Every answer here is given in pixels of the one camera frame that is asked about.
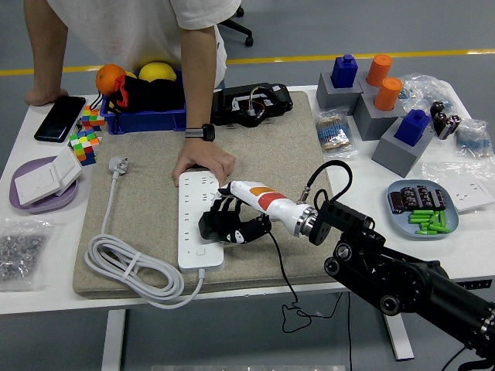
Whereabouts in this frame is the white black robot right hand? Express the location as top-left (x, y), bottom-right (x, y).
top-left (204, 180), bottom-right (309, 246)

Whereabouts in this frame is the person's right hand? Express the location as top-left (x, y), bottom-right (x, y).
top-left (24, 87), bottom-right (70, 107)

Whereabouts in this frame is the person's left hand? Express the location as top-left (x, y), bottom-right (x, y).
top-left (172, 138), bottom-right (237, 189)

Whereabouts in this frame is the white power strip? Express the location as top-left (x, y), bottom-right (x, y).
top-left (177, 171), bottom-right (226, 271)

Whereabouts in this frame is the black plug adapter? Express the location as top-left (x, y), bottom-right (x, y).
top-left (197, 208), bottom-right (235, 243)

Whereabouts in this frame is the black wrist watch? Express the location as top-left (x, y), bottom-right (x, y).
top-left (184, 123), bottom-right (217, 142)

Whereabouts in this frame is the black smartphone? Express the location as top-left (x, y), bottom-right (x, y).
top-left (33, 95), bottom-right (87, 144)

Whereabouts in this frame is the small colourful puzzle cube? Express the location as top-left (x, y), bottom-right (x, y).
top-left (80, 105), bottom-right (107, 132)

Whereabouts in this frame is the grey-brown mat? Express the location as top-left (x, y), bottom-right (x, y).
top-left (72, 90), bottom-right (351, 299)

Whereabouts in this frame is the blue plastic bin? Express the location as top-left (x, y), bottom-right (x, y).
top-left (99, 70), bottom-right (187, 135)

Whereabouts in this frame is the orange fruit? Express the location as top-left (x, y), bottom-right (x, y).
top-left (95, 63), bottom-right (128, 97)

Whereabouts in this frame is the large colourful puzzle cube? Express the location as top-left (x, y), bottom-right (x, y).
top-left (68, 128), bottom-right (101, 167)

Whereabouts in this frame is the plain black cloth pouch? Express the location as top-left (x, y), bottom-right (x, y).
top-left (148, 79), bottom-right (185, 113)

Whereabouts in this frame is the black pouch with red lining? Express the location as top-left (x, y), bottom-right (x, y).
top-left (92, 74), bottom-right (152, 124)

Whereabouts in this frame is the bag of taped resistors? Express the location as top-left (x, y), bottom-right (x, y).
top-left (315, 107), bottom-right (360, 160)

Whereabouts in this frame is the large yellow lemon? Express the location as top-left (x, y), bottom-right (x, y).
top-left (138, 61), bottom-right (178, 83)

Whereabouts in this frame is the purple plate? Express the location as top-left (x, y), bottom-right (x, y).
top-left (9, 155), bottom-right (80, 216)

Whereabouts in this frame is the person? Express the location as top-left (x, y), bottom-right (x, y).
top-left (22, 0), bottom-right (243, 189)

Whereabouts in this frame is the grey block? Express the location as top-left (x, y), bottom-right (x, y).
top-left (371, 115), bottom-right (435, 179)
top-left (353, 92), bottom-right (408, 141)
top-left (316, 71), bottom-right (364, 111)
top-left (357, 70), bottom-right (387, 96)

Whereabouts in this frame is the dark brown capacitor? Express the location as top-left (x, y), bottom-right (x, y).
top-left (401, 185), bottom-right (418, 212)
top-left (415, 185), bottom-right (433, 209)
top-left (388, 191), bottom-right (405, 216)
top-left (429, 188), bottom-right (448, 212)

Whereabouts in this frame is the black office chair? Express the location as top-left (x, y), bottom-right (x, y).
top-left (218, 5), bottom-right (255, 47)

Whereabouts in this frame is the blue-grey plate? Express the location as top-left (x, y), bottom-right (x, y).
top-left (387, 179), bottom-right (460, 241)

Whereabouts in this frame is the blue square peg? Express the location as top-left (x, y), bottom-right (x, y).
top-left (393, 109), bottom-right (432, 148)
top-left (330, 53), bottom-right (360, 89)

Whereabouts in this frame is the bag of metal nuts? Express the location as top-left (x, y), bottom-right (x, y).
top-left (0, 218), bottom-right (55, 293)

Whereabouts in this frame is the orange cylinder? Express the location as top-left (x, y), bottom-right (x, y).
top-left (373, 77), bottom-right (405, 113)
top-left (365, 53), bottom-right (394, 88)

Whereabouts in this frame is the pile of green cylinders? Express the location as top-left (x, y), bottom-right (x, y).
top-left (408, 208), bottom-right (452, 237)

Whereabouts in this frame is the large clear bag of resistors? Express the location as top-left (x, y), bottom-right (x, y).
top-left (398, 73), bottom-right (459, 117)

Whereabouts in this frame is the bag of black capacitors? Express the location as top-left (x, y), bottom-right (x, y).
top-left (430, 100), bottom-right (462, 141)

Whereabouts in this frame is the white table leg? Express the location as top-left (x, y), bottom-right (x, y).
top-left (382, 308), bottom-right (415, 362)
top-left (101, 308), bottom-right (127, 371)

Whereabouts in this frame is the small clear bag of resistors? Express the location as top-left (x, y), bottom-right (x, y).
top-left (454, 118), bottom-right (494, 158)

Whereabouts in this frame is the small white switch panel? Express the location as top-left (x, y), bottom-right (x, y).
top-left (52, 146), bottom-right (84, 197)

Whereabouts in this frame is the white power cord with plug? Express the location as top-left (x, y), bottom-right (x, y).
top-left (84, 155), bottom-right (206, 310)

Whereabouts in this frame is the large white switch panel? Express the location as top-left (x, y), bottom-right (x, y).
top-left (14, 162), bottom-right (63, 208)

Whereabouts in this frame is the black device with coloured wires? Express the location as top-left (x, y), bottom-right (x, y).
top-left (210, 82), bottom-right (294, 128)

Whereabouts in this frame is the thin black adapter cord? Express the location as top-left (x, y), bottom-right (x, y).
top-left (268, 230), bottom-right (353, 371)

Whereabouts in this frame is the white wall socket in bag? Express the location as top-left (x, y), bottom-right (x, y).
top-left (421, 160), bottom-right (495, 214)

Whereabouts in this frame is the thin black cable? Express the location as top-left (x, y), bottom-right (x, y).
top-left (440, 345), bottom-right (480, 371)

